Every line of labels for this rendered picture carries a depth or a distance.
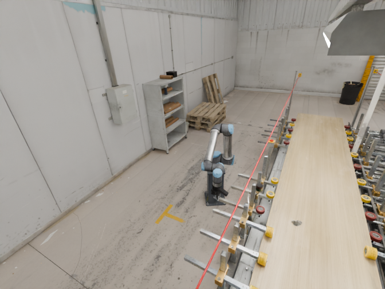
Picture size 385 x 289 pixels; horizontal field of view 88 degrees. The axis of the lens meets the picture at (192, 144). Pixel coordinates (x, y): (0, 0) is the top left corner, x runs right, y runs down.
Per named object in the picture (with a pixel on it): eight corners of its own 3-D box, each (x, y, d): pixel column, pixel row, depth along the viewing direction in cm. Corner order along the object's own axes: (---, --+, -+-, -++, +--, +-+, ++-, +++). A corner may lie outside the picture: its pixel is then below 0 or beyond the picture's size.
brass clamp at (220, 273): (213, 282, 131) (213, 278, 129) (221, 264, 141) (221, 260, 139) (222, 288, 128) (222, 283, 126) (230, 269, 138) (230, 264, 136)
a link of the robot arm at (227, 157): (223, 157, 297) (221, 120, 242) (235, 159, 292) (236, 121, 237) (221, 166, 288) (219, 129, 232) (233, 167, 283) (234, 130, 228)
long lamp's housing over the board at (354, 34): (326, 55, 44) (337, 12, 40) (322, 34, 225) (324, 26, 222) (397, 55, 39) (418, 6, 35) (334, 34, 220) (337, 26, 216)
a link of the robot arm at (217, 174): (223, 168, 196) (221, 174, 187) (222, 178, 202) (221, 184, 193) (213, 167, 198) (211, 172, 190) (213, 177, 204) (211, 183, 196)
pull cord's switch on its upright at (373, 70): (349, 131, 362) (373, 67, 310) (348, 128, 374) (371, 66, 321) (355, 132, 359) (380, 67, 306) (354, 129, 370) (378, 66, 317)
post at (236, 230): (230, 264, 167) (234, 225, 144) (231, 260, 170) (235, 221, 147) (234, 265, 166) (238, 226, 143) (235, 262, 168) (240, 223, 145)
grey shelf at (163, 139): (152, 150, 475) (141, 83, 401) (172, 135, 544) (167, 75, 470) (168, 153, 456) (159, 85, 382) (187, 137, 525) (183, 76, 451)
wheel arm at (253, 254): (199, 233, 163) (199, 230, 161) (201, 230, 166) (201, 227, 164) (262, 262, 141) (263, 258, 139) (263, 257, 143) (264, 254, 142)
